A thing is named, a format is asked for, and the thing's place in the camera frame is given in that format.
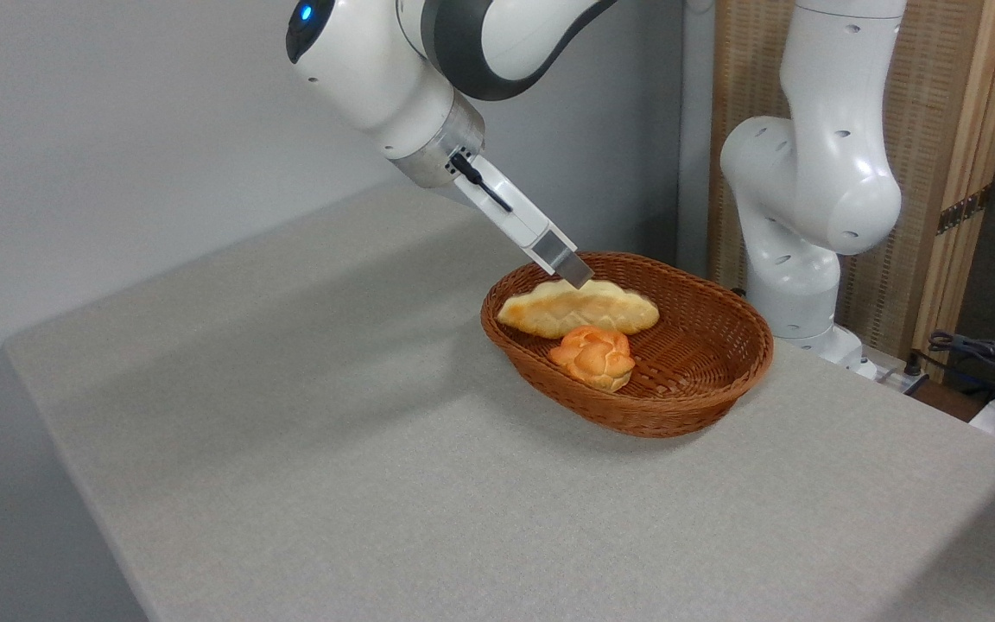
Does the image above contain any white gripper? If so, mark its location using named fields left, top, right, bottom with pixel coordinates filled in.
left=448, top=153, right=595, bottom=290

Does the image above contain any long braided bread loaf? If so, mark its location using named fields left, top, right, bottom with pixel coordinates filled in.
left=496, top=278, right=661, bottom=340

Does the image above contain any small round bread roll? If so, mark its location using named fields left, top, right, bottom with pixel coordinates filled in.
left=548, top=326, right=637, bottom=394

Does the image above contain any brown woven wicker basket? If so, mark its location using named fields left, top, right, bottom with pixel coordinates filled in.
left=480, top=251, right=775, bottom=439

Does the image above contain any white power strip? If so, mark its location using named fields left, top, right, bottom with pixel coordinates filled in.
left=873, top=367, right=930, bottom=396

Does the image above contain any wooden woven folding screen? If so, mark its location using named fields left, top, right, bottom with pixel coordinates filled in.
left=708, top=0, right=995, bottom=381

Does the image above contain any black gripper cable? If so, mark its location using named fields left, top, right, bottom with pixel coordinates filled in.
left=449, top=151, right=514, bottom=213

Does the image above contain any black cable bundle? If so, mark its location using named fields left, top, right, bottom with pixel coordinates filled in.
left=925, top=330, right=995, bottom=407

